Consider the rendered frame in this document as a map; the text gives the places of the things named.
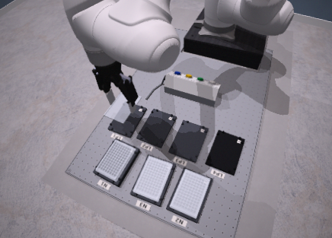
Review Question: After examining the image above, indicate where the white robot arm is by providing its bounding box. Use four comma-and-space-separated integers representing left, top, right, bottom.
62, 0, 294, 73

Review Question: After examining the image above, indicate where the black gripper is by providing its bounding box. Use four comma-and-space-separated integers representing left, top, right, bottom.
92, 61, 139, 114

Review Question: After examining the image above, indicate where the white label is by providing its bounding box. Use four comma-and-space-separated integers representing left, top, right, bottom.
210, 169, 225, 179
171, 216, 187, 227
111, 133, 123, 141
136, 200, 151, 211
140, 143, 153, 151
173, 157, 187, 166
98, 179, 111, 190

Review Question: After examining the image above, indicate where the white button panel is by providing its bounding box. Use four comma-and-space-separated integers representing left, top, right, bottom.
145, 71, 221, 107

